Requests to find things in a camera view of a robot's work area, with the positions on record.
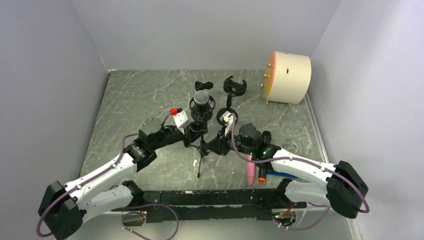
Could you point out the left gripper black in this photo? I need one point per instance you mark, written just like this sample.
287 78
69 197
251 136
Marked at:
189 135

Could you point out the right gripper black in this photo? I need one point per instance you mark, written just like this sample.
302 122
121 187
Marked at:
218 145

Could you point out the black tripod microphone stand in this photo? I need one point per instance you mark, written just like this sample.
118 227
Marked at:
198 128

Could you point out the grey-head microphone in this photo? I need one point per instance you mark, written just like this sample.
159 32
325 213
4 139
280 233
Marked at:
201 108

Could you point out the pink microphone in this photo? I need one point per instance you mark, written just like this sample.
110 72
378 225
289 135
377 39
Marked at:
251 173

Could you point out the black round-base clip stand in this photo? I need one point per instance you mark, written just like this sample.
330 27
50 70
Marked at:
203 85

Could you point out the black microphone orange end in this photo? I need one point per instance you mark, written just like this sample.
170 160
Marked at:
262 174

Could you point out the black round-base shock-mount stand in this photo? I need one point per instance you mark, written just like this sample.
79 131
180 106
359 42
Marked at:
233 90

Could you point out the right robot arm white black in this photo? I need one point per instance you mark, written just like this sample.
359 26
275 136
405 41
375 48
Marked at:
338 186

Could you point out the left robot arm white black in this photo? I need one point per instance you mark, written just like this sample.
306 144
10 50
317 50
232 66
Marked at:
66 207

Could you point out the blue black stapler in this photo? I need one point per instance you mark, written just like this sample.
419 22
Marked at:
281 174

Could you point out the beige cylindrical drum box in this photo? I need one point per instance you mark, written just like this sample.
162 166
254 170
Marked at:
287 77

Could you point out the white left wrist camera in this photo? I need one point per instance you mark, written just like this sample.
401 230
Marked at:
181 119

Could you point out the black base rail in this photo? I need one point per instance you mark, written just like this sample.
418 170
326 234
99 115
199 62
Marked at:
259 204

